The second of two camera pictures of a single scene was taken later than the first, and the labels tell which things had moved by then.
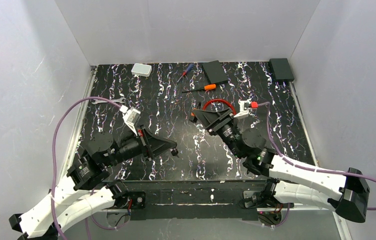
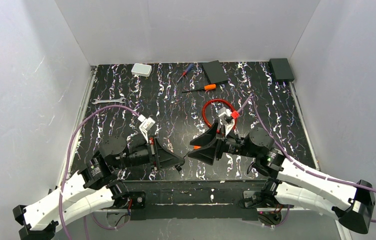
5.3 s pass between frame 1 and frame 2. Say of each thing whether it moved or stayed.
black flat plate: stayed
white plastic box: stayed
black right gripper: moved
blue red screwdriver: stayed
